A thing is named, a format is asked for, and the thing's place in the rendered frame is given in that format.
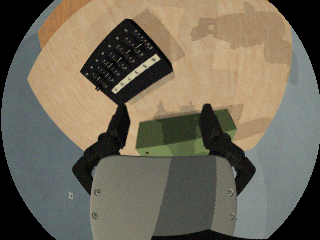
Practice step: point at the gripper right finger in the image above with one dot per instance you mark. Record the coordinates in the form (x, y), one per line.
(220, 144)

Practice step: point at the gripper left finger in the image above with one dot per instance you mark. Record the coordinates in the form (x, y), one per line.
(108, 142)

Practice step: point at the black lighting desk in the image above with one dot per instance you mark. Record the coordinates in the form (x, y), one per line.
(127, 73)

